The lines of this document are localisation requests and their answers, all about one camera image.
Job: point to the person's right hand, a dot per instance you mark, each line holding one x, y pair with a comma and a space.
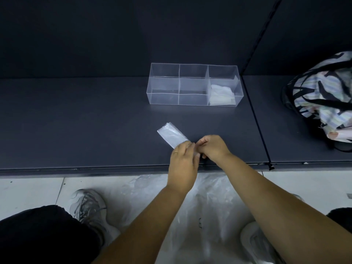
216, 148

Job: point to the pink white folder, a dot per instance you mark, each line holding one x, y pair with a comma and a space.
338, 136

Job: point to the clear three-compartment plastic box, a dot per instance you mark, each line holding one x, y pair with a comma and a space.
165, 85

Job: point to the person's right grey shoe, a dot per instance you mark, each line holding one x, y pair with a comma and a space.
255, 244

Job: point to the pile of plastic bags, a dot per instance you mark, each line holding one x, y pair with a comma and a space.
209, 217

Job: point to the black white striped tote bag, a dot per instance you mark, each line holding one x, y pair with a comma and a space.
313, 87

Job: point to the person's left hand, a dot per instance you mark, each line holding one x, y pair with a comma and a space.
183, 170

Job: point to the person's left grey shoe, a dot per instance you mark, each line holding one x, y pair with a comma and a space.
90, 211

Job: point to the black trousers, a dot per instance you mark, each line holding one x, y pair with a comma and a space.
41, 236

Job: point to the person's right forearm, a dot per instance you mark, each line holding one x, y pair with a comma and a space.
288, 206

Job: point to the person's left forearm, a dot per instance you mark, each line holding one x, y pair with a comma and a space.
140, 230

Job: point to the person's grey shoe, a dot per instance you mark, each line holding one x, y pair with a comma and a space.
255, 244
90, 211

